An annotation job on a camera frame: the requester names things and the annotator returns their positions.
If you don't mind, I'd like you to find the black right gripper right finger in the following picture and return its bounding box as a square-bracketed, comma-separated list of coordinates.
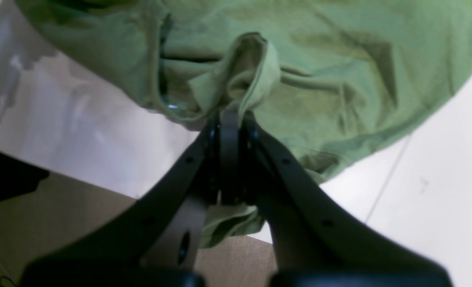
[240, 112, 452, 287]

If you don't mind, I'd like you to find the green t-shirt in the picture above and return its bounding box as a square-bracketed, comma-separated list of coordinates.
[14, 0, 472, 248]

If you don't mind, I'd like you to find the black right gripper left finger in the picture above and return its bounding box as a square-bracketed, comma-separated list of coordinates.
[20, 110, 239, 287]

